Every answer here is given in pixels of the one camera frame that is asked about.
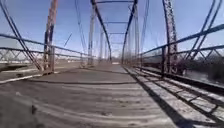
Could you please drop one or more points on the bare trees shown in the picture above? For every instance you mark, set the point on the bare trees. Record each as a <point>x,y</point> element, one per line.
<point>208,61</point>

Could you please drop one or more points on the steel bridge railing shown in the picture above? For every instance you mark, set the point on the steel bridge railing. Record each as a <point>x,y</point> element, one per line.
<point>30,55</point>
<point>186,50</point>

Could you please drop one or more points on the water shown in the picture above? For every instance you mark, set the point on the water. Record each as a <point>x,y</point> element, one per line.
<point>203,77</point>

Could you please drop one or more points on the grey wooden plank bridge deck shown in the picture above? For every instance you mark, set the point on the grey wooden plank bridge deck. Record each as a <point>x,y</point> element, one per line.
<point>100,100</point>

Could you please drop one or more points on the rusty steel bridge truss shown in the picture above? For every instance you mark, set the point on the rusty steel bridge truss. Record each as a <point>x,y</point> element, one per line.
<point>91,36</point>

